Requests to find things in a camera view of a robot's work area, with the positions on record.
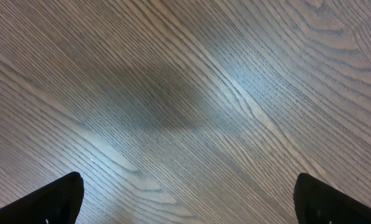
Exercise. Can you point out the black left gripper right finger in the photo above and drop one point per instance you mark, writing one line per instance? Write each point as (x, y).
(319, 203)

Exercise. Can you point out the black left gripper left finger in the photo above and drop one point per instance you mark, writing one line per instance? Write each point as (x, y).
(57, 202)

